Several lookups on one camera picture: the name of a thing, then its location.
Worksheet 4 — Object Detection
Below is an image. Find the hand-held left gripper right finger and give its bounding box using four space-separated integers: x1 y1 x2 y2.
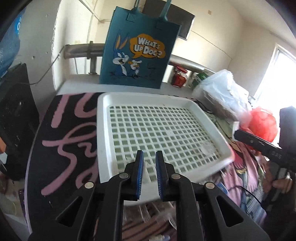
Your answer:
155 150 251 241

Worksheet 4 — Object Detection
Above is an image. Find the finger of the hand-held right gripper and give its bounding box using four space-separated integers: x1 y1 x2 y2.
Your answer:
234 129 270 154

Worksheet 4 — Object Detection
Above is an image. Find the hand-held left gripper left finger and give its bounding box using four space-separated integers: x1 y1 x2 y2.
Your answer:
55 150 144 241

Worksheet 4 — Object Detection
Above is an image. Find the white plastic grid tray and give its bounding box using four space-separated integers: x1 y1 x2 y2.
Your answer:
97 92 235 201

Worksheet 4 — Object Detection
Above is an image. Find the person's right hand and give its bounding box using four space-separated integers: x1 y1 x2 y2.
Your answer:
272 172 296 194

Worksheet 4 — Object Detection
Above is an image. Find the red mesh bag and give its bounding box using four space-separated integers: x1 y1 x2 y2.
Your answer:
239 107 278 142

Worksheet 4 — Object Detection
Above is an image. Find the window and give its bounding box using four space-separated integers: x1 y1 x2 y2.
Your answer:
254 44 296 112

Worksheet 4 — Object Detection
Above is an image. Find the clear plastic bag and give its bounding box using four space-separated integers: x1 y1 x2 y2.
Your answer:
193 70 252 130

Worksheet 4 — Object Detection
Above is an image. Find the green carton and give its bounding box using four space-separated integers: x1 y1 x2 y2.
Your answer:
188 72 210 90

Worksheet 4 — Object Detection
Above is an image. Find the printed blanket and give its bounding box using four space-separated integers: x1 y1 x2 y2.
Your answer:
24 91 278 241

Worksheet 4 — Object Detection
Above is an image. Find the red sauce jar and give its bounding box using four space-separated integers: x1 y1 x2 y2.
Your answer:
171 65 188 88

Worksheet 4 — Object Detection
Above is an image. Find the teal cartoon rabbit tote bag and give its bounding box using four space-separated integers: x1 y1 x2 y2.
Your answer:
99 0 181 90

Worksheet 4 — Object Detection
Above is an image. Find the black water dispenser cabinet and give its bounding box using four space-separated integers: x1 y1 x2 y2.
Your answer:
0 62 40 181

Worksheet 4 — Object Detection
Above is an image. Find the blue water jug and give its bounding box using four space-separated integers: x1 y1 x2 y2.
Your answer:
0 9 26 77

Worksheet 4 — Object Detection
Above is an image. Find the black cable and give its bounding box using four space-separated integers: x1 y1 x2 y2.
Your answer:
229 184 264 204

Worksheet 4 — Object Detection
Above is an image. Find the black wall television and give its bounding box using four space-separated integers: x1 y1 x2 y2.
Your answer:
142 0 196 40

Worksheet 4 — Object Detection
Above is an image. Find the grey metal rail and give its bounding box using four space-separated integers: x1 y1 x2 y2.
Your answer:
63 43 208 75

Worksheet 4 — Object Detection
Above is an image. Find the thin wall wire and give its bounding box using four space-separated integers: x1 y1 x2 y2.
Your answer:
30 46 65 85

